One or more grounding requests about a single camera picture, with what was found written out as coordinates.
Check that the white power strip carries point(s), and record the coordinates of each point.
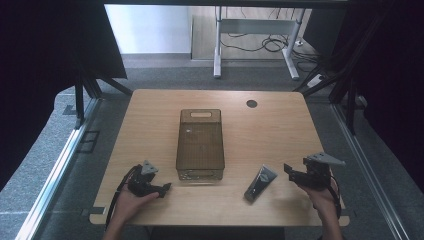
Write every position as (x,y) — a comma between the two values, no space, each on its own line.
(315,80)

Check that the dark curtain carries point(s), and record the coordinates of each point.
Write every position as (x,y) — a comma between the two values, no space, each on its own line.
(36,66)
(396,83)

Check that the aluminium floor rail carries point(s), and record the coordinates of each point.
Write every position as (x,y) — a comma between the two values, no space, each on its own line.
(366,166)
(53,180)

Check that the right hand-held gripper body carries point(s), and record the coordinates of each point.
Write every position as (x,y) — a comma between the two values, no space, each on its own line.
(315,176)

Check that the black metal stand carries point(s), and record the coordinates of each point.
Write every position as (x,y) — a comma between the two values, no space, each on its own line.
(350,100)
(79,100)

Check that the person's right hand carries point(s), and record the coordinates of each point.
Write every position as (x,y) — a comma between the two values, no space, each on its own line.
(323,200)

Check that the black round table grommet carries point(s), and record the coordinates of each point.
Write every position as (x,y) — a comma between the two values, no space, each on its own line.
(251,103)

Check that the brown translucent plastic bin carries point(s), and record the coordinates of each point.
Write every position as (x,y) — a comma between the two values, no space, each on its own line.
(200,146)

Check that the white metal desk frame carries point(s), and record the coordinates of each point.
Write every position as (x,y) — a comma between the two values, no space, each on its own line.
(256,26)

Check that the person's left hand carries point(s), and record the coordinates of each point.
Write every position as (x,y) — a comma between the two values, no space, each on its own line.
(128,205)

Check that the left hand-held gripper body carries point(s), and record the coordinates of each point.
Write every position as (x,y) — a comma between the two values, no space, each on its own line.
(142,183)

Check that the grey and black tube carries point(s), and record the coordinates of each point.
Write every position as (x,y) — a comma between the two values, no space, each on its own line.
(260,183)

